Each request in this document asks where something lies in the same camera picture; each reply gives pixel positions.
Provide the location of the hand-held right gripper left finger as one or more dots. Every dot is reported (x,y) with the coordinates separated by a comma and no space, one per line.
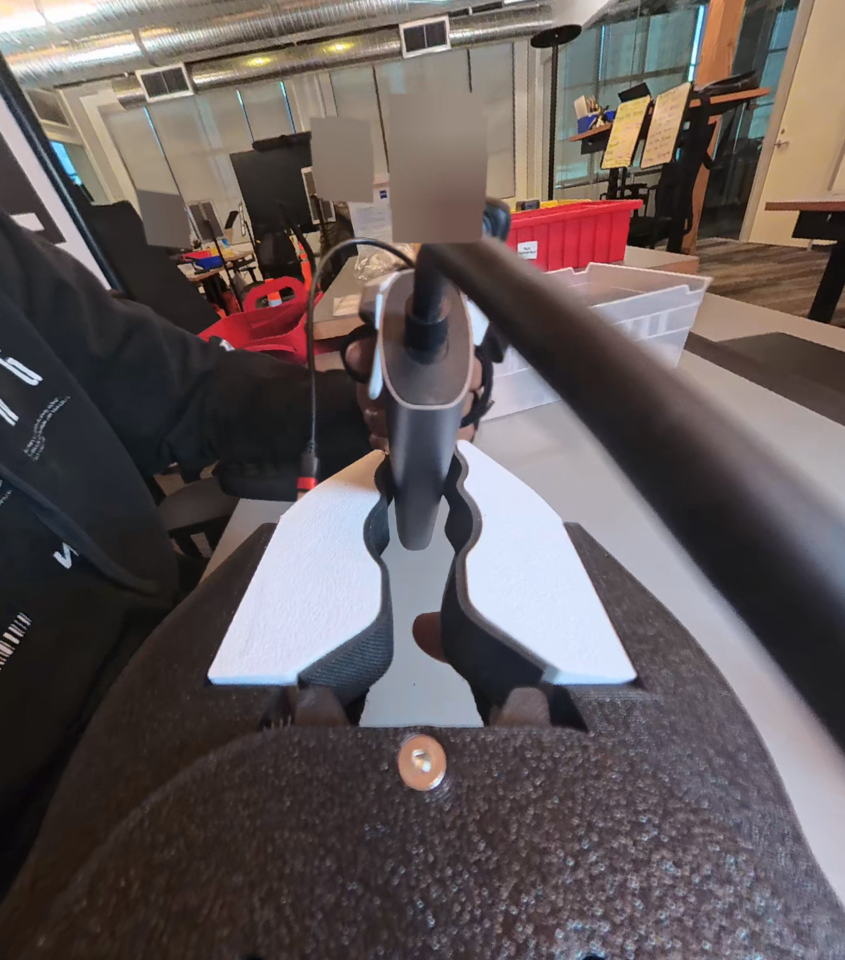
(302,592)

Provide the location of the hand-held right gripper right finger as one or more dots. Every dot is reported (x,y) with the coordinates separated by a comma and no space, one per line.
(542,592)

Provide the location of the grey usb hub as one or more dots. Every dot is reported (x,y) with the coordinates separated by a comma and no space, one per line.
(422,450)

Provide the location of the clear storage bin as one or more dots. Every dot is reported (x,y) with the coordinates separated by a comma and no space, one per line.
(617,315)

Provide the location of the person's right hand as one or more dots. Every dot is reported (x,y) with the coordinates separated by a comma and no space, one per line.
(428,637)

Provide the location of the person's left hand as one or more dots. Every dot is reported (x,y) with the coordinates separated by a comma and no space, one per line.
(374,424)

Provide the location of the red basket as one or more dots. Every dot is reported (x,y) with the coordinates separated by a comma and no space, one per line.
(272,330)

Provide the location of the monitor on rolling stand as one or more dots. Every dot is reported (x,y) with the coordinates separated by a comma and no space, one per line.
(272,180)

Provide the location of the red tote white label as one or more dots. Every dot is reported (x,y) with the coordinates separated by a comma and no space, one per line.
(580,232)

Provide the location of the black floor lamp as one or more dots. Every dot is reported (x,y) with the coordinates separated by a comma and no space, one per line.
(555,90)

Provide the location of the person's black hoodie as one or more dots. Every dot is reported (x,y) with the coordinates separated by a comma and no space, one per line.
(32,487)

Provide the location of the yellow notice board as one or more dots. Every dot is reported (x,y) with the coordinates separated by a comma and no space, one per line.
(625,131)

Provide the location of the white notice board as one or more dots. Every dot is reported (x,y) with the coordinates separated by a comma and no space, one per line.
(666,124)

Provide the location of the white door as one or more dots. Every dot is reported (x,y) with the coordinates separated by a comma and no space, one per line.
(805,112)

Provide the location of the wooden office desk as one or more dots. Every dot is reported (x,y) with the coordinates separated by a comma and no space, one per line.
(842,206)

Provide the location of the silver ceiling duct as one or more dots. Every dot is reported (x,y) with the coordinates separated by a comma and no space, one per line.
(280,34)

